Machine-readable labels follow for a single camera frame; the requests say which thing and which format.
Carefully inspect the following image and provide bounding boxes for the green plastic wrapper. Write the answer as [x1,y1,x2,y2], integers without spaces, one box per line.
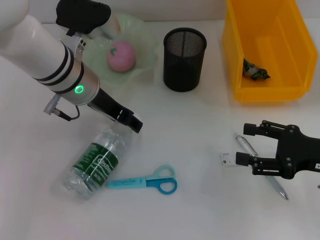
[242,58,272,82]

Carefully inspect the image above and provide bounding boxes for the silver ballpoint pen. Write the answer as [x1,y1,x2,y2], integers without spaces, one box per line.
[234,133,289,201]

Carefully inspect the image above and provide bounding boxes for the clear green-label water bottle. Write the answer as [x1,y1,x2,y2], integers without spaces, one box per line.
[63,113,143,201]

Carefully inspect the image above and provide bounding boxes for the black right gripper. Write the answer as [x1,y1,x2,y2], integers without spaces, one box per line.
[235,120,320,180]

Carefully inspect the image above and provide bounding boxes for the pale green ruffled fruit bowl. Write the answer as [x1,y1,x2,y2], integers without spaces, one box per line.
[83,12,160,87]

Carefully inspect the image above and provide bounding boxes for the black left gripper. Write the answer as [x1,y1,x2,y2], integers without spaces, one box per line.
[87,87,144,133]

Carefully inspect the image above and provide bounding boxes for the black mesh pen holder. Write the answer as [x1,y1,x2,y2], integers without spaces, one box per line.
[163,27,208,93]

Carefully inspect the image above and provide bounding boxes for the yellow plastic bin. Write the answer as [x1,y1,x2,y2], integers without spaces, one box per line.
[221,0,319,103]

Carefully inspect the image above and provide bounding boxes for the pink toy peach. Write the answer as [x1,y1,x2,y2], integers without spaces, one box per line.
[107,40,138,73]

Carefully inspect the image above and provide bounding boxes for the blue safety scissors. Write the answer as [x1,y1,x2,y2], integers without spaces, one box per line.
[106,164,178,195]

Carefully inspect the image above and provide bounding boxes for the clear plastic ruler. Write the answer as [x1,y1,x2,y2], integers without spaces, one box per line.
[219,151,238,167]

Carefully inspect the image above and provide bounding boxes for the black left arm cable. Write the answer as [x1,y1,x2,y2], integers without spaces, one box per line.
[44,94,80,122]

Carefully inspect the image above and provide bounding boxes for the black silver wrist camera box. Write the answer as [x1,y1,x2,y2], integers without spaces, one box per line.
[55,0,123,40]

